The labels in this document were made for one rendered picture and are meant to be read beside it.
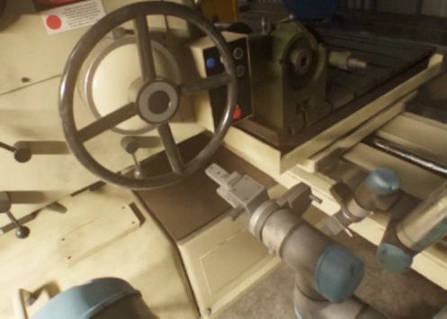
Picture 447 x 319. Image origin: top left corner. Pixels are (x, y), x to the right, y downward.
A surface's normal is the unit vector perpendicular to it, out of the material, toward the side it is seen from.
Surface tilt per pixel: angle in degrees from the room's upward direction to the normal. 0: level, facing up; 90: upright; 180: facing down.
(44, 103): 90
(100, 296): 30
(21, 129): 90
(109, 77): 69
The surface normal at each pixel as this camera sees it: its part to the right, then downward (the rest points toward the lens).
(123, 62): 0.36, 0.00
